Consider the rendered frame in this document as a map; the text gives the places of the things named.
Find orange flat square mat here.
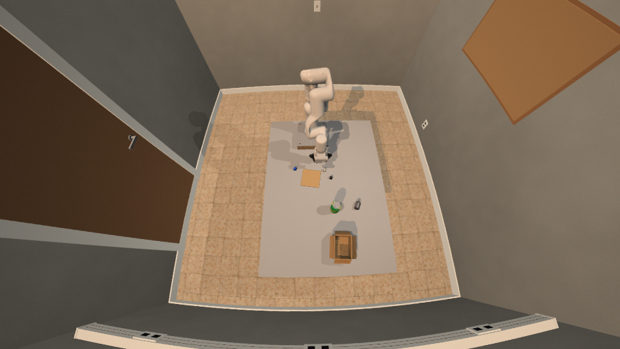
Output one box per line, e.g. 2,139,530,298
301,169,321,188

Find green drink can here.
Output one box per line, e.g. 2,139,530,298
330,201,341,214

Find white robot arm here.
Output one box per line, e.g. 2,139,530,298
300,68,334,161

